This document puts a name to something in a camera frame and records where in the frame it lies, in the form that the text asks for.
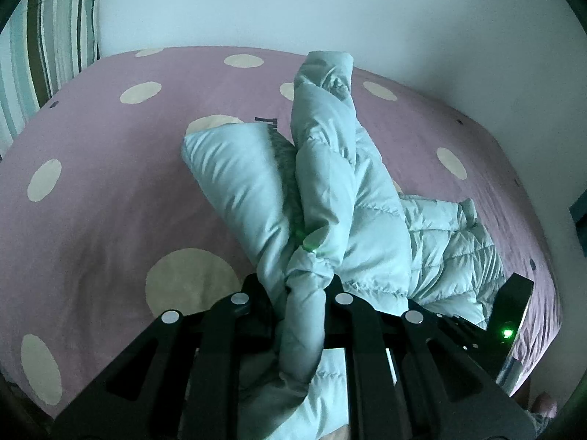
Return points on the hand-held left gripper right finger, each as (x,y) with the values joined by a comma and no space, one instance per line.
(341,300)

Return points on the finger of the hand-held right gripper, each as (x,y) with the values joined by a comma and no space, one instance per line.
(463,332)

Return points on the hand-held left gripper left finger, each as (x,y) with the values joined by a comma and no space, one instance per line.
(257,300)

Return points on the light green puffer jacket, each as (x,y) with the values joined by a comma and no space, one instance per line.
(330,183)

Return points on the person's right hand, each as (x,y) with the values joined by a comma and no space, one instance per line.
(543,407)

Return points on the dark blue furniture edge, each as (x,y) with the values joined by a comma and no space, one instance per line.
(578,224)

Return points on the pink polka dot blanket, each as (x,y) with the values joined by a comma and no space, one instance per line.
(114,192)

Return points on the striped pillow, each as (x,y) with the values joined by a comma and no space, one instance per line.
(50,41)

